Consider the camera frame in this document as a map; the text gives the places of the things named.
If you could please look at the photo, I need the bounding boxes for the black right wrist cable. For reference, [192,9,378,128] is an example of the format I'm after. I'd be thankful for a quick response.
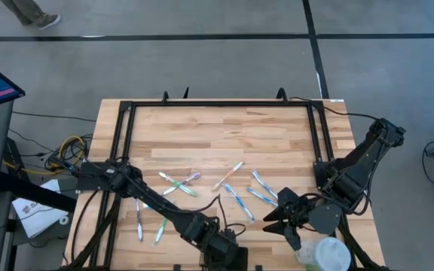
[300,190,371,218]

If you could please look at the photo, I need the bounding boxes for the blue white toothbrush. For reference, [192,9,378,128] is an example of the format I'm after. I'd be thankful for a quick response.
[246,187,280,208]
[252,169,279,199]
[223,183,256,223]

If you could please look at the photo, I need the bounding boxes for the white lidded wipes canister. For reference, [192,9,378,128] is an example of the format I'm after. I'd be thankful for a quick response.
[295,236,352,271]

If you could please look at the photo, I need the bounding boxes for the thin black floor cable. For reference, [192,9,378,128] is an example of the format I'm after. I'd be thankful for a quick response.
[8,128,58,152]
[11,110,97,123]

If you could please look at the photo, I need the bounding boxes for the yellow cable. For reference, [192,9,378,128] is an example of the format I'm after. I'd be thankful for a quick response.
[2,134,87,177]

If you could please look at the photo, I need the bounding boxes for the orange white wrapped toothbrush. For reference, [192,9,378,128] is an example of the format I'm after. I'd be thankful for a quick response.
[211,161,244,192]

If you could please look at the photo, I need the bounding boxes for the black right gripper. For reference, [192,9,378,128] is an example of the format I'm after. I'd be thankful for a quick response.
[261,186,315,252]

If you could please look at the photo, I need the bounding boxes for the black stand leg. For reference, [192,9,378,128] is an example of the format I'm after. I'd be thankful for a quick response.
[0,171,78,213]

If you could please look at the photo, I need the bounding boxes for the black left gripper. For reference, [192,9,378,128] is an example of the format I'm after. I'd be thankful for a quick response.
[200,225,249,271]

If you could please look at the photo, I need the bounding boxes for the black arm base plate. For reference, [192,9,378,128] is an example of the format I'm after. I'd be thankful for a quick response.
[75,161,130,192]
[313,160,368,193]

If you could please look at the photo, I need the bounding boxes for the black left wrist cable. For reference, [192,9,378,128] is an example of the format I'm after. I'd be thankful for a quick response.
[171,193,248,239]

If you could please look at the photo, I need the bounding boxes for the thick black curved cable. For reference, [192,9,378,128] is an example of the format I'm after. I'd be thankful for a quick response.
[70,189,101,264]

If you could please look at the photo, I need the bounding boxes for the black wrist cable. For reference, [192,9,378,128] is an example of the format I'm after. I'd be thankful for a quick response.
[300,190,371,218]
[171,193,248,239]

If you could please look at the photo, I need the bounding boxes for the long black arm cable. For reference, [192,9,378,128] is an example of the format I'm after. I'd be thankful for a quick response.
[289,96,384,122]

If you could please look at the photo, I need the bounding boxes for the black metal table frame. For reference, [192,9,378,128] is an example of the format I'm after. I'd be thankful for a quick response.
[61,98,391,271]

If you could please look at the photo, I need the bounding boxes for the green white toothbrush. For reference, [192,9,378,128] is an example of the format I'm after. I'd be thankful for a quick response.
[158,171,199,197]
[153,217,169,245]

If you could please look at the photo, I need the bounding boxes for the white printed box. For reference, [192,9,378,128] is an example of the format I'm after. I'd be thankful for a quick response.
[11,178,69,239]

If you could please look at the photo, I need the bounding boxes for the purple white toothbrush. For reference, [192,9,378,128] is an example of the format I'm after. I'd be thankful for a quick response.
[134,198,144,242]
[163,172,202,196]

